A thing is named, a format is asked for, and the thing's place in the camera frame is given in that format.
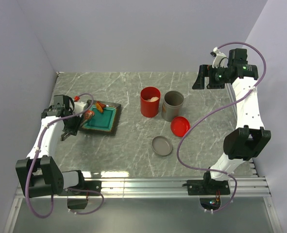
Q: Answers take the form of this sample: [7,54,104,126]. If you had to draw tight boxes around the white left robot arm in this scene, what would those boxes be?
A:
[16,95,88,198]

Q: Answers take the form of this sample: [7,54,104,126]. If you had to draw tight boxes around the steel serving tongs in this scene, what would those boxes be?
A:
[79,114,90,130]

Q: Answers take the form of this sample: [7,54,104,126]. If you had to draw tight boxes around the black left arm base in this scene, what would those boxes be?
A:
[58,180,104,213]

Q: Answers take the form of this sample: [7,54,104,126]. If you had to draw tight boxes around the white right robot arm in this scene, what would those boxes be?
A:
[192,48,271,194]

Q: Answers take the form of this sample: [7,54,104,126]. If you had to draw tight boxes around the teal square plate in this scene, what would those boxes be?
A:
[79,100,122,136]

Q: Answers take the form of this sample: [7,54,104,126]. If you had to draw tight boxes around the grey cylindrical canister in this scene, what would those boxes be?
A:
[161,90,184,122]

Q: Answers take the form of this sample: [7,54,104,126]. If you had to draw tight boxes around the red cylindrical canister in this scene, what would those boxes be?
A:
[140,86,161,118]

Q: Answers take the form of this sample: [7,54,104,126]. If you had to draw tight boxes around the red sausage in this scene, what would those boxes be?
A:
[84,110,95,121]

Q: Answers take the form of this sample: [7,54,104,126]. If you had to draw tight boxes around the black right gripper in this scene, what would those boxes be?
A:
[192,65,231,89]

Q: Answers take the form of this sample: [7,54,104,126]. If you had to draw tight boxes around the orange fried food pieces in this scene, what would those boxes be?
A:
[95,101,106,113]

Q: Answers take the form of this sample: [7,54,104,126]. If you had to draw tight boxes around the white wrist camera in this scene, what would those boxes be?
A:
[210,47,227,68]
[73,96,87,114]

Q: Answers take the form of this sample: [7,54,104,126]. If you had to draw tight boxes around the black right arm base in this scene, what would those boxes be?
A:
[183,178,231,211]

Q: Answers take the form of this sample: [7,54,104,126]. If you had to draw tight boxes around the aluminium rail frame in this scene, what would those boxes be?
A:
[9,84,282,233]

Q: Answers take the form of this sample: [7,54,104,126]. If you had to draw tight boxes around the red round lid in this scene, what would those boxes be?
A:
[170,116,190,137]

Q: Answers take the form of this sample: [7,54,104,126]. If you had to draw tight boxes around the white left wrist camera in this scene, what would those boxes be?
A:
[73,96,87,114]

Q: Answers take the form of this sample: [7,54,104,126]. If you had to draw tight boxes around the steamed bun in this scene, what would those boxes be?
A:
[146,97,159,102]

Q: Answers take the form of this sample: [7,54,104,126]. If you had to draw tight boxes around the grey round lid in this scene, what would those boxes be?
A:
[152,136,173,156]

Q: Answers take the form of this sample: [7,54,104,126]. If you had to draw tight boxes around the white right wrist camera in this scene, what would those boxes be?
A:
[210,47,227,68]

